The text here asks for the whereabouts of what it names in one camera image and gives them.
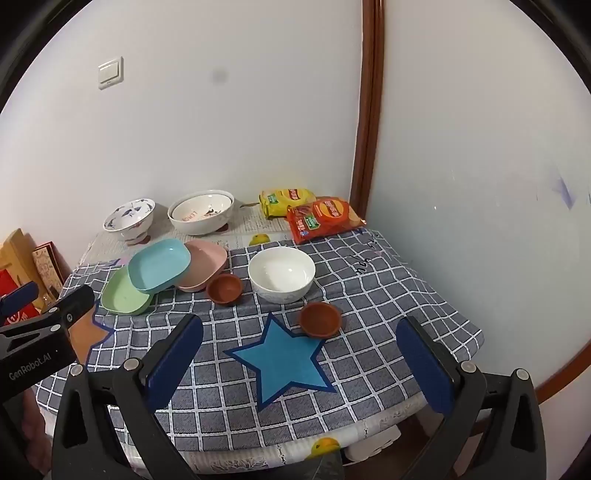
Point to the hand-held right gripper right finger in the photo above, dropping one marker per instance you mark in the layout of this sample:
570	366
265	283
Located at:
425	364

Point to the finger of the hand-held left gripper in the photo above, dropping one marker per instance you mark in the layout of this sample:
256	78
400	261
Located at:
18	297
76	304

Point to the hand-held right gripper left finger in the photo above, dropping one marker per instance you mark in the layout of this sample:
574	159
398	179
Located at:
175	355

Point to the green plate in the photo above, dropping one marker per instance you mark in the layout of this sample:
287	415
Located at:
121	297

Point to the small brown bowl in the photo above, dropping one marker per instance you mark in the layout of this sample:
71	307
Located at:
321	319
225	288

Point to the blue plate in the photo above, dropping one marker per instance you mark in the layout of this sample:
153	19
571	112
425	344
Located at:
159	265

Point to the pink plate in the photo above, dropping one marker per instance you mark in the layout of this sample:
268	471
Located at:
207	261

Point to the plain white bowl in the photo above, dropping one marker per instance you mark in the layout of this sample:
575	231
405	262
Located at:
281	272

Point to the red paper bag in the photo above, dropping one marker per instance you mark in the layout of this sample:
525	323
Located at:
9	286

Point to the patterned box with red edge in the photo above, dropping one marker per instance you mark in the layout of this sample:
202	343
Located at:
48	267

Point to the wooden box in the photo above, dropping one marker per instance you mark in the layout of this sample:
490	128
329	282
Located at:
16	251

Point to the grey checked cloth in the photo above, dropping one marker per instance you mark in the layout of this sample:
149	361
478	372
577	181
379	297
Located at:
369	295

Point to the blue patterned white bowl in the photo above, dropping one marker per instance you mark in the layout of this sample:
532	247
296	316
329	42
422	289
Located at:
129	219

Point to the large white bowl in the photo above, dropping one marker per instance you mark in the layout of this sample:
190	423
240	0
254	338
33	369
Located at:
198	226

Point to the white bowl with orange print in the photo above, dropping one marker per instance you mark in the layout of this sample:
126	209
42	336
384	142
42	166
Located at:
201	208

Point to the red snack packet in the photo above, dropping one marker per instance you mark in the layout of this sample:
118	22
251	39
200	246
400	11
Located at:
323	219

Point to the yellow snack packet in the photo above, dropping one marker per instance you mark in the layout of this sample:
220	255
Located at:
281	201

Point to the white light switch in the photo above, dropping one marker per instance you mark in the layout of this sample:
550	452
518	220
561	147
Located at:
111	72

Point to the brown door frame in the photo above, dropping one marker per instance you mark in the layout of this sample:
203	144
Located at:
369	115

